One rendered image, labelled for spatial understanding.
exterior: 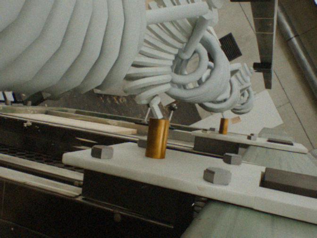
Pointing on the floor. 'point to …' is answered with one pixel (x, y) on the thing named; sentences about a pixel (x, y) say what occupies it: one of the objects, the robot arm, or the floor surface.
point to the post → (37, 99)
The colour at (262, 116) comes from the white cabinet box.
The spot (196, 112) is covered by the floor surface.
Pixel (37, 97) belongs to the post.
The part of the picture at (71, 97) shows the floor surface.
